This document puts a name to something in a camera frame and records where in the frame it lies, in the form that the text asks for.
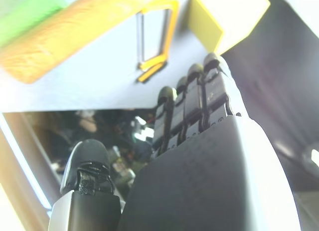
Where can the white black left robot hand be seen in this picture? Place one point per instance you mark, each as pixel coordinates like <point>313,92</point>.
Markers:
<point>199,178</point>

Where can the wooden rod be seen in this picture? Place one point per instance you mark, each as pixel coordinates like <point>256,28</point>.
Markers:
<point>62,36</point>

